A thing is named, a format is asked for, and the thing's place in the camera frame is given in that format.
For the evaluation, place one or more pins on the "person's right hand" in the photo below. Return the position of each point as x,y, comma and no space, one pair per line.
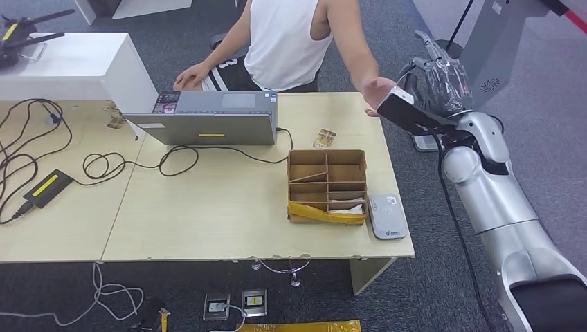
192,75

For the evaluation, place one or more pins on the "person's left hand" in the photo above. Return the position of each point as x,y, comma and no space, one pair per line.
376,94

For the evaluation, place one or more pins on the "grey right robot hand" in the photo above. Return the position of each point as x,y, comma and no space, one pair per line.
447,89

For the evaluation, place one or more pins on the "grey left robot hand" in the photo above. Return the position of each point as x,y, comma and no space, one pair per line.
146,316

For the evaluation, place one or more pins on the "white room key card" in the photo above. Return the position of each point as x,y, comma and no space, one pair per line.
402,95
346,200
346,210

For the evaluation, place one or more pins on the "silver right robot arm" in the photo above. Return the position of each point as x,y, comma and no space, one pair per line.
500,201

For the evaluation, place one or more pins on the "person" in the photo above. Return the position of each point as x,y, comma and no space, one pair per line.
284,46

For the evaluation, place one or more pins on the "grey card reader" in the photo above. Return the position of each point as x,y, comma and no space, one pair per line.
387,217

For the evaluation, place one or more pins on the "grey laptop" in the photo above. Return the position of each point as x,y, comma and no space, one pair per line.
211,129

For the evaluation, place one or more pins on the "floor socket with white plug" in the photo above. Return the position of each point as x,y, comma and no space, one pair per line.
216,306

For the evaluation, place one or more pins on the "grey kiosk stand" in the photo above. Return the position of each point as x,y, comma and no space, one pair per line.
500,36

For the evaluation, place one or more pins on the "white furniture board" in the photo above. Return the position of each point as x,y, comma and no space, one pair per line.
151,5

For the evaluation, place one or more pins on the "floor socket with yellow label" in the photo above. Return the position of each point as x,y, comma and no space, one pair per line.
255,302

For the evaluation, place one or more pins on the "white cabinet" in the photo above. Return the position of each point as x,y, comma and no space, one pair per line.
78,68

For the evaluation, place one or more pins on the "cardboard organizer box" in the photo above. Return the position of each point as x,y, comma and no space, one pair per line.
307,188

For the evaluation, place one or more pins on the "white furniture leg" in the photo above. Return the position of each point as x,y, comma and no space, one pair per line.
86,11

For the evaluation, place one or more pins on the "small grey plug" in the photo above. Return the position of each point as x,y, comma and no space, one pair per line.
53,119

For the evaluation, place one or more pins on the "red barrier belt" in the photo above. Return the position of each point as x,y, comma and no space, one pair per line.
577,20

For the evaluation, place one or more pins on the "yellow plastic bag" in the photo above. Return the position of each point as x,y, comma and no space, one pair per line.
298,327

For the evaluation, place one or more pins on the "clear plastic holder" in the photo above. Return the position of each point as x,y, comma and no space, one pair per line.
33,51

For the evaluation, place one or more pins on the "black power adapter yellow label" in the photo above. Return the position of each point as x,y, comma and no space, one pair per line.
48,188

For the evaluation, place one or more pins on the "beige desk leg panel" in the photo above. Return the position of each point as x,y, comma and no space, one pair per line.
369,273

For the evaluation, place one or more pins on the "black device with antennas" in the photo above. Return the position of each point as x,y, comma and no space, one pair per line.
16,35

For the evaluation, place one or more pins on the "black stanchion post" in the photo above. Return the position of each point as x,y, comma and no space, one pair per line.
461,18

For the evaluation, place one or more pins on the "chrome foot frame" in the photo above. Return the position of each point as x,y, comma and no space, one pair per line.
295,277

